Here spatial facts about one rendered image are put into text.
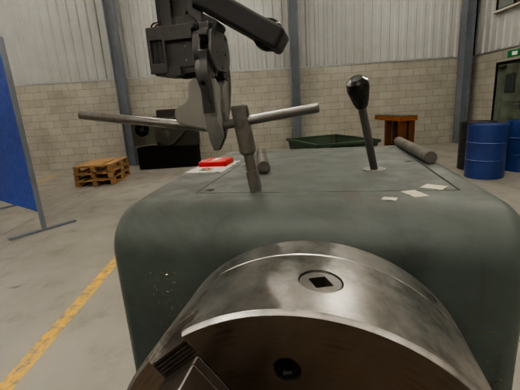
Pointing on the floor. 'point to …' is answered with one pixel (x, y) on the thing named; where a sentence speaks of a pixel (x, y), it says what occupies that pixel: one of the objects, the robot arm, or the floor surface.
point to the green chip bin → (328, 141)
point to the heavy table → (398, 127)
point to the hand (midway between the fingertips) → (222, 140)
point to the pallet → (100, 171)
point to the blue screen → (16, 152)
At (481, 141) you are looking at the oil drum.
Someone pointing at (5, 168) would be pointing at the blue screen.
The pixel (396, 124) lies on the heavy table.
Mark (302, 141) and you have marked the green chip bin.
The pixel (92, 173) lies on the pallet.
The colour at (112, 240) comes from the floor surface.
